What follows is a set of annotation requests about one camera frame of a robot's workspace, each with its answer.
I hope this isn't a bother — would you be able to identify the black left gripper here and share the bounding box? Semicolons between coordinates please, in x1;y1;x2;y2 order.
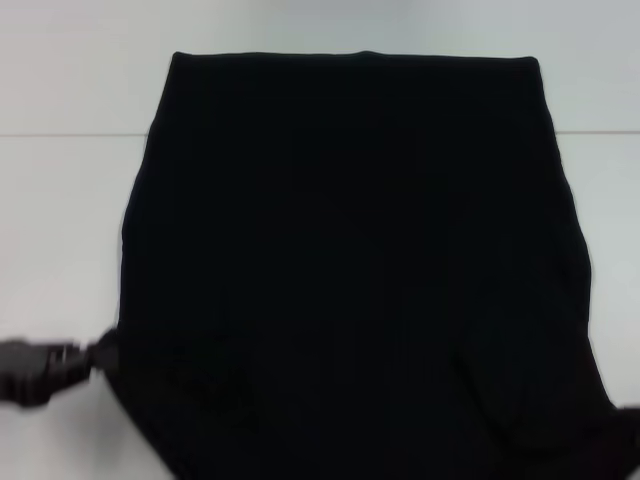
0;327;120;406

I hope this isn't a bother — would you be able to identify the black shirt with FREE print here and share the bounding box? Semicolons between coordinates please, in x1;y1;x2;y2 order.
114;49;640;480

